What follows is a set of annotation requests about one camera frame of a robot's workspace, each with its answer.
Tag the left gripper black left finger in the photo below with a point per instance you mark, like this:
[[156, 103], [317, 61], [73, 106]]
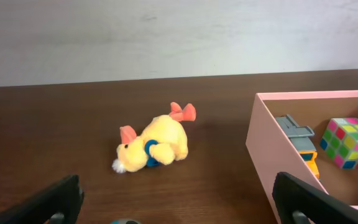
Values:
[[58, 203]]

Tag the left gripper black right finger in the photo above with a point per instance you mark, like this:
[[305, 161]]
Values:
[[299, 202]]

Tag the yellow grey toy truck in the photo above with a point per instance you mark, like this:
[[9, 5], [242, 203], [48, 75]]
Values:
[[300, 137]]

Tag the multicolour puzzle cube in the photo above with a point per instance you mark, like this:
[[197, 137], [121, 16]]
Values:
[[340, 142]]

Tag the yellow plush dog toy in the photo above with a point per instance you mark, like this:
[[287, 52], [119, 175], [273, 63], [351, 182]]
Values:
[[163, 141]]

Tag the open cardboard box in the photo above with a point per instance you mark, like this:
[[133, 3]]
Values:
[[270, 149]]

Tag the blue ball toy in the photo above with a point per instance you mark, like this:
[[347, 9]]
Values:
[[125, 221]]

